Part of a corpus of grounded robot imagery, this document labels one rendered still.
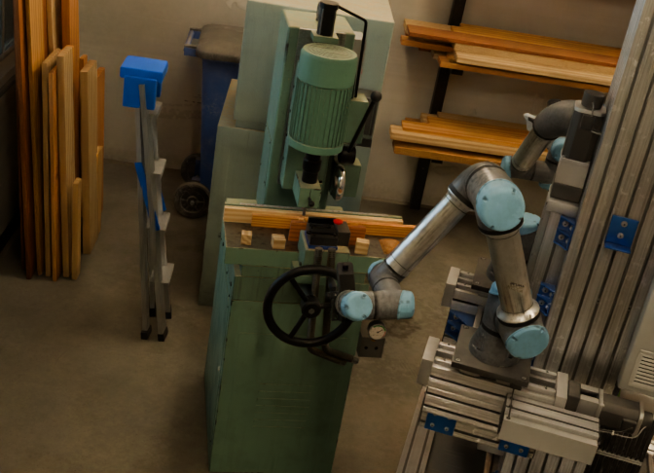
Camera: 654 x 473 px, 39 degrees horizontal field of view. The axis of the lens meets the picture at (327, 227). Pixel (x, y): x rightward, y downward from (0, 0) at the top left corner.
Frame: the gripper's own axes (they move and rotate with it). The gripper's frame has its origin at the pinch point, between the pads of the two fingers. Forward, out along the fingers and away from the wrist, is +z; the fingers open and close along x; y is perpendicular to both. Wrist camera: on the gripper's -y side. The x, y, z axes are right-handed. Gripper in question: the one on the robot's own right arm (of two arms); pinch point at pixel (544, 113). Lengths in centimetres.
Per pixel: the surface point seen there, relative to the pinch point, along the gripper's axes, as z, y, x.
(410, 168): 177, 97, -32
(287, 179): -51, 8, -94
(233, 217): -61, 17, -111
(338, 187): -49, 11, -77
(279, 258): -76, 24, -95
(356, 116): -39, -11, -71
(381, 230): -55, 23, -63
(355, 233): -65, 20, -71
